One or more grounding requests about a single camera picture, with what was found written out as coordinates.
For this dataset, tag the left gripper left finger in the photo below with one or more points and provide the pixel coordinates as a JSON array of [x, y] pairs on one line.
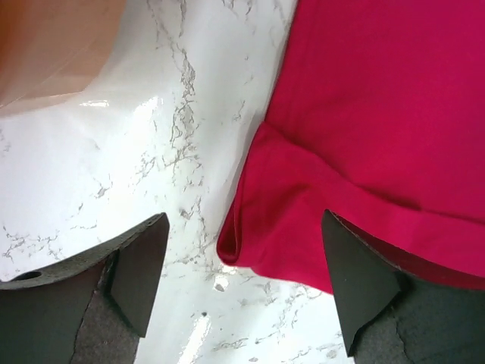
[[90, 308]]

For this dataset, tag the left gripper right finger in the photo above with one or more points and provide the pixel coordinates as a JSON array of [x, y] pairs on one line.
[[395, 307]]

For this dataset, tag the orange laundry basket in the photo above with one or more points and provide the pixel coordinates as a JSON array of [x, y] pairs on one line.
[[52, 50]]

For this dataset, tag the crimson pink t shirt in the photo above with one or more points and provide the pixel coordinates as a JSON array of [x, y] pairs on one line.
[[377, 116]]

